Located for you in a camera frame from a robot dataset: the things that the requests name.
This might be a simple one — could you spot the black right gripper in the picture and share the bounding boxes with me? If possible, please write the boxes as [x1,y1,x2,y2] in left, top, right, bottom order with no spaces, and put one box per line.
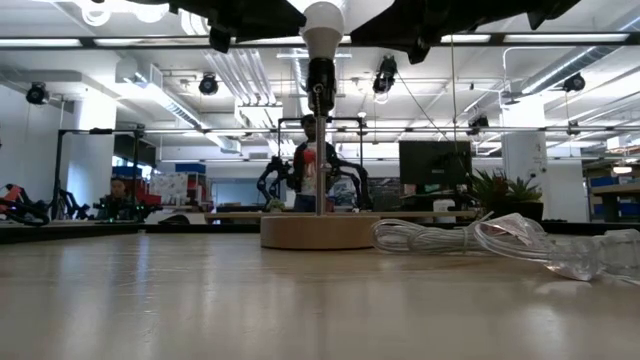
[349,0,581,65]

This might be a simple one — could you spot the person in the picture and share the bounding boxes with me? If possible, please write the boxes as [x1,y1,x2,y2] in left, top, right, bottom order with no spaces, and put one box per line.
[97,175,139,221]
[292,113,342,212]

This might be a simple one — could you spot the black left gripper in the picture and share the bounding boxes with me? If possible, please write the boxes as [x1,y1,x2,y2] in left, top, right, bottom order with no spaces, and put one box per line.
[169,0,307,54]

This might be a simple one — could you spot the white cable with plug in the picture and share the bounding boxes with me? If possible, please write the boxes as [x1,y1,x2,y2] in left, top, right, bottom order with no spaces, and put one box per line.
[472,212,640,284]

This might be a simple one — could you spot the clear coiled lamp cord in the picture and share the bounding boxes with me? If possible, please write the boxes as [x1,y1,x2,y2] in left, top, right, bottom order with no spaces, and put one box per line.
[370,217,496,256]

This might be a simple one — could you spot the black computer monitor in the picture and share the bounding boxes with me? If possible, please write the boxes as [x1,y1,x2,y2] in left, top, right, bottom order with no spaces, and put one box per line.
[398,140,474,194]

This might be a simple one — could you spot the small potted succulent plant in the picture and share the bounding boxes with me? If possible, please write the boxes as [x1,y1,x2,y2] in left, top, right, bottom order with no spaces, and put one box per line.
[469,168,545,226]

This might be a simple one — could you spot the black background rig frame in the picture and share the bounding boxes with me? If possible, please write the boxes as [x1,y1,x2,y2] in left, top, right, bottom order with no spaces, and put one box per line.
[277,116,365,201]
[52,127,146,221]

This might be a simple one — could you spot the white lightbulb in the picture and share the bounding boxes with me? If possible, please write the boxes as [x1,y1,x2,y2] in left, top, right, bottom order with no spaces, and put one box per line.
[301,1,346,61]

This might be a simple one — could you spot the lamp with round wooden base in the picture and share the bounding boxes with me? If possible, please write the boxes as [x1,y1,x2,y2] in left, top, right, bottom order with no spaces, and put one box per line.
[259,57,381,250]

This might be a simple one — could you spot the black ceiling spotlight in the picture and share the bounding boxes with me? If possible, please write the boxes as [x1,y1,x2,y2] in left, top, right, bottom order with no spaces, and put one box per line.
[467,115,490,136]
[562,72,587,94]
[25,82,50,106]
[198,73,220,96]

